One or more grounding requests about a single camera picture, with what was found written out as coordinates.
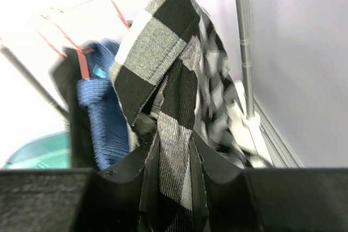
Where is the black pinstripe shirt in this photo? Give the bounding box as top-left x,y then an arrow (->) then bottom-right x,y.
51,47 -> 98,170

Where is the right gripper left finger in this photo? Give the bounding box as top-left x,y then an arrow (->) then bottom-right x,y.
100,136 -> 160,231

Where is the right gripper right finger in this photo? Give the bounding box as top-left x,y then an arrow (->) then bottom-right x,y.
190,131 -> 245,231

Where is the pink hanger right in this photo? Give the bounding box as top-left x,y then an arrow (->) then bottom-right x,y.
110,0 -> 131,29

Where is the black white checkered shirt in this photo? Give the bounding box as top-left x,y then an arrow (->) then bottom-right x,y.
109,0 -> 269,231

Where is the teal plastic basin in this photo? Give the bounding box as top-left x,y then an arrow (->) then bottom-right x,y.
3,132 -> 71,169

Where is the blue checkered shirt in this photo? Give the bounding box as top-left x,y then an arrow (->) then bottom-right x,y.
77,39 -> 130,170

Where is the pink hanger left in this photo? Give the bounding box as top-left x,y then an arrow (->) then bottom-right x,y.
35,29 -> 66,59

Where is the pink hanger middle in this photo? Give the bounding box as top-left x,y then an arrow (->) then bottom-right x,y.
40,14 -> 96,80

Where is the pink hanger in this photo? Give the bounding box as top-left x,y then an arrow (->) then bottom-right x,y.
35,29 -> 66,59
40,14 -> 96,80
110,0 -> 131,29

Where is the metal clothes rack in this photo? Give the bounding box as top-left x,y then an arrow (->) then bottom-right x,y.
1,0 -> 272,164

